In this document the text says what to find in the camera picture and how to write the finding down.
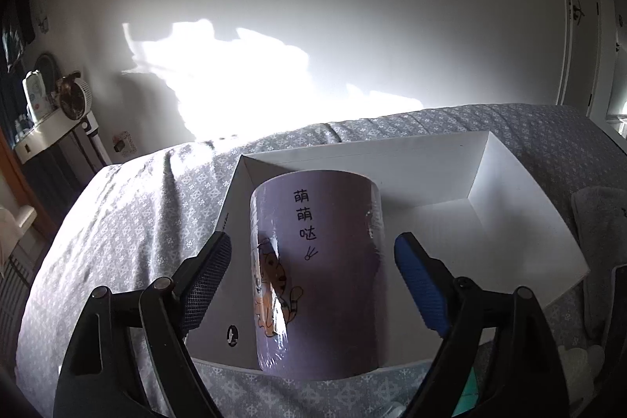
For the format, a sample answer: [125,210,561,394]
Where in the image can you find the dark hanging clothes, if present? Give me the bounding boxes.
[0,0,36,73]

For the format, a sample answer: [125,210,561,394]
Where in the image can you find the small round desk fan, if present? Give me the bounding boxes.
[58,72,97,121]

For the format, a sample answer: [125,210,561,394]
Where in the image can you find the white wardrobe door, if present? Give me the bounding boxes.
[551,0,627,127]

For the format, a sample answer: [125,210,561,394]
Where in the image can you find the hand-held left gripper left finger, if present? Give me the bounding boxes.
[53,232,233,418]

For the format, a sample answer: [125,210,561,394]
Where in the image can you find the white lumpy object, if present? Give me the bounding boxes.
[558,344,606,404]

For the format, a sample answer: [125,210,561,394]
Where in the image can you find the grey patterned bedspread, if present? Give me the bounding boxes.
[14,103,627,418]

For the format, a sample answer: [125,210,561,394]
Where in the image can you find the purple cat print mug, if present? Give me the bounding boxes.
[250,170,385,382]

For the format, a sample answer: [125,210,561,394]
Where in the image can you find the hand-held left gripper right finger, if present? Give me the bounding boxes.
[394,232,571,418]

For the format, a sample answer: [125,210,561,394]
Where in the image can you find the white cardboard box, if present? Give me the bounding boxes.
[186,130,591,372]

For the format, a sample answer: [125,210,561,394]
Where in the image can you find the grey fluffy towel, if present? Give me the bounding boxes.
[571,186,627,343]

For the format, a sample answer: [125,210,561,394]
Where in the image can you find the white wall shelf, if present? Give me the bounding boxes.
[12,107,93,164]

